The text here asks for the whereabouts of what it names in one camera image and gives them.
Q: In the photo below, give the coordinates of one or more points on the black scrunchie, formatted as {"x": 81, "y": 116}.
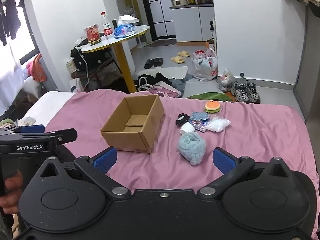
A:
{"x": 180, "y": 120}

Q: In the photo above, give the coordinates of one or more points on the white floor mat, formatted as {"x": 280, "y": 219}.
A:
{"x": 172, "y": 72}

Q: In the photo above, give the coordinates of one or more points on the beige cloth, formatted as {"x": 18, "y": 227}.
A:
{"x": 27, "y": 121}

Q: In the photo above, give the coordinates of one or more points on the person's left hand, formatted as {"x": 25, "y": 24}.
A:
{"x": 11, "y": 190}

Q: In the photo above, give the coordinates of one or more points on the hamburger plush toy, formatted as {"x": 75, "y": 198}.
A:
{"x": 212, "y": 106}

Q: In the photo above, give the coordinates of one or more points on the yellow slipper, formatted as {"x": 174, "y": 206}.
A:
{"x": 178, "y": 59}
{"x": 184, "y": 54}

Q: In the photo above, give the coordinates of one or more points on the purple tissue pack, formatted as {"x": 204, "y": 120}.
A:
{"x": 200, "y": 126}

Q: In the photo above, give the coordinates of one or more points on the round white table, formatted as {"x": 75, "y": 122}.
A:
{"x": 120, "y": 40}

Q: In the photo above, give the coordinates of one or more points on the white tissue box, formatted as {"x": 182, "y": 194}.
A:
{"x": 128, "y": 20}

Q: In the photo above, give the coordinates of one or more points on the pink bed sheet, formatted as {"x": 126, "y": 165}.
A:
{"x": 255, "y": 135}

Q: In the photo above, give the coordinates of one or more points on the white tissue packet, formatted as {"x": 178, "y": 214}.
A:
{"x": 187, "y": 128}

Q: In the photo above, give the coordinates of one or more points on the white shopping bag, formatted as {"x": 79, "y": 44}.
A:
{"x": 203, "y": 71}

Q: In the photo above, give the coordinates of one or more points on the white cabinet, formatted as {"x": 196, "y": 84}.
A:
{"x": 190, "y": 23}

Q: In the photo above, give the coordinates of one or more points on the white bedding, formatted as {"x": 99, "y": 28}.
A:
{"x": 50, "y": 105}

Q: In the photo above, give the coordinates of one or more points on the black polka-dot bag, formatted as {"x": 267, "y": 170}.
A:
{"x": 80, "y": 60}

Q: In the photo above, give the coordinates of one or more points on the pink printed cushion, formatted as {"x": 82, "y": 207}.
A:
{"x": 162, "y": 90}

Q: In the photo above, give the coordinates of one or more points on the orange cloth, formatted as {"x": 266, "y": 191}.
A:
{"x": 38, "y": 68}

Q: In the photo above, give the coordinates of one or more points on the white paper bag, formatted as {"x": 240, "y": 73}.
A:
{"x": 76, "y": 86}

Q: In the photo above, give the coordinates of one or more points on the black hoodie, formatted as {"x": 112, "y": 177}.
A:
{"x": 152, "y": 79}

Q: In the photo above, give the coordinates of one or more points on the blue plastic bag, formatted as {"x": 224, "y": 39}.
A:
{"x": 123, "y": 31}

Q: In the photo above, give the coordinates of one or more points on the grey furry rug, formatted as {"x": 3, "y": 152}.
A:
{"x": 181, "y": 85}

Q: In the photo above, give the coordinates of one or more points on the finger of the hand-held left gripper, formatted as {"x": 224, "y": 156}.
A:
{"x": 66, "y": 135}
{"x": 31, "y": 129}

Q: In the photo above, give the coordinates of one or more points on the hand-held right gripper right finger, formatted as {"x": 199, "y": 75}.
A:
{"x": 223, "y": 160}

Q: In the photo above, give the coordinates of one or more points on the white rice cooker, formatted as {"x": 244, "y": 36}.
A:
{"x": 180, "y": 1}

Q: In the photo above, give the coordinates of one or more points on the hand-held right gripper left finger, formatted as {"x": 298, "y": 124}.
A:
{"x": 105, "y": 159}

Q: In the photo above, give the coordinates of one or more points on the clear water bottle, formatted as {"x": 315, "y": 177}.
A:
{"x": 107, "y": 27}

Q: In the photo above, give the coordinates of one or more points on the brown cardboard box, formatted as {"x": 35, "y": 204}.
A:
{"x": 130, "y": 137}

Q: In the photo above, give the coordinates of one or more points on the light blue fluffy towel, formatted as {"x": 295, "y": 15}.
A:
{"x": 192, "y": 147}

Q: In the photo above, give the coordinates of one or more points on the green leaf mat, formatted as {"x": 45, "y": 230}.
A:
{"x": 207, "y": 97}

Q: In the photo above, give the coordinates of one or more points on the clothes at window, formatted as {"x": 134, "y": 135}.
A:
{"x": 10, "y": 20}

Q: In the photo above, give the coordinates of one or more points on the clear plastic bag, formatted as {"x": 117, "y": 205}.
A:
{"x": 226, "y": 80}

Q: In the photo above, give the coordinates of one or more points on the red snack bag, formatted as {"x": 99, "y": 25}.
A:
{"x": 93, "y": 35}

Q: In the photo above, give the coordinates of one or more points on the clear bag white contents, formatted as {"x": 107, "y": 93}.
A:
{"x": 218, "y": 124}

